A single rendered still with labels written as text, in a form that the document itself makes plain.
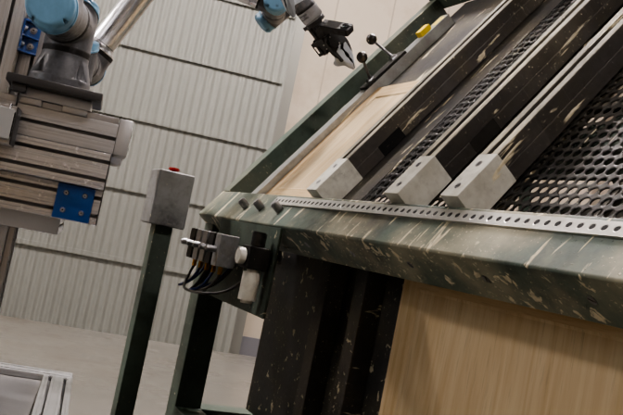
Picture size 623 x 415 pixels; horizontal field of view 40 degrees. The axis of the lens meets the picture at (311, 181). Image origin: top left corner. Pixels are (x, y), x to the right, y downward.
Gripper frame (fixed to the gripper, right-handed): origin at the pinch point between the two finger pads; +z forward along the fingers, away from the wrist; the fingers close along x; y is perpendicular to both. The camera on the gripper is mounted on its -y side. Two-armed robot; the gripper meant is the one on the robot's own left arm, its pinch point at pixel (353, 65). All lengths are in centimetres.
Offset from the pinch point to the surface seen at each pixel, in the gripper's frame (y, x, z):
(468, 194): -95, 93, 6
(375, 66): 11.8, -20.6, 10.0
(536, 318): -98, 100, 32
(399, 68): -9.0, -7.6, 10.2
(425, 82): -48, 30, 5
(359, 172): -37, 60, 10
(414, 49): -12.0, -16.0, 9.2
